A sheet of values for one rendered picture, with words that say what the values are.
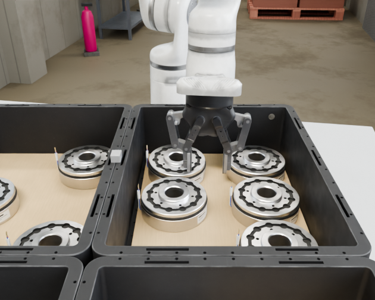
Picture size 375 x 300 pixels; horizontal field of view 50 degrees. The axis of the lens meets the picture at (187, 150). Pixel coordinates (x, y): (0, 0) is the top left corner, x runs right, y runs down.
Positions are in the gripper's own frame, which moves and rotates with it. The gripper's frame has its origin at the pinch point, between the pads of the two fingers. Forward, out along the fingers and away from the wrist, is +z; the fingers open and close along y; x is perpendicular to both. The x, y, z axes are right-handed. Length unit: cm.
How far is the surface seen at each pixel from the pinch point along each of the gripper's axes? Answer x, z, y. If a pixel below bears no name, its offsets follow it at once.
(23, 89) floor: -255, 72, 162
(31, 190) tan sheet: 3.9, 4.8, 29.7
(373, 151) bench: -39, 14, -43
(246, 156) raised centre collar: -3.8, 0.4, -6.8
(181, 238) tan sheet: 14.0, 5.3, 3.0
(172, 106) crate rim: -10.0, -6.2, 6.9
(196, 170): 0.2, 1.4, 1.8
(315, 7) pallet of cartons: -560, 32, -136
